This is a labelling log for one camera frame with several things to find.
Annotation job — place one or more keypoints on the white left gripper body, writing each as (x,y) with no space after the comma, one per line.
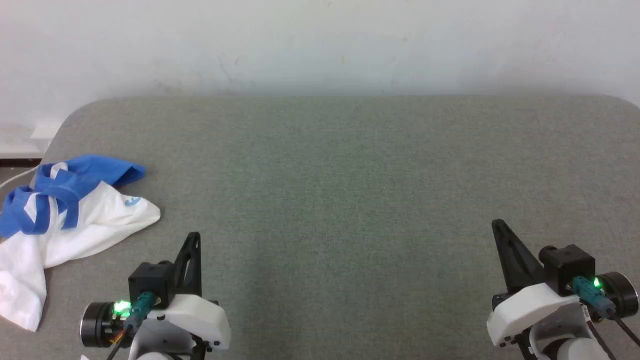
(200,317)

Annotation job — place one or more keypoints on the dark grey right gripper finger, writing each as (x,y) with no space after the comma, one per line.
(515,265)

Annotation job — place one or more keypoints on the white and blue t-shirt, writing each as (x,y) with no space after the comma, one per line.
(100,220)

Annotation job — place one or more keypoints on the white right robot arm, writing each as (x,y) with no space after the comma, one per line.
(570,347)

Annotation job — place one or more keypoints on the black left wrist camera unit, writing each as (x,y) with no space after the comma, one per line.
(150,280)

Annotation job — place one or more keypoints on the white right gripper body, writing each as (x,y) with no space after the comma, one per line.
(530,312)

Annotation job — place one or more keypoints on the black wrist camera unit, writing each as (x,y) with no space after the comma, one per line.
(150,280)
(567,265)

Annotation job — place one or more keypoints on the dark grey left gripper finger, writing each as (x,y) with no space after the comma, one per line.
(194,265)

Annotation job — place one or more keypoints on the black right wrist camera unit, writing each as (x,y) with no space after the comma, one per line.
(567,265)

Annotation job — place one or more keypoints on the dark baseboard strip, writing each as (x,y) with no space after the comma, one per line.
(20,162)

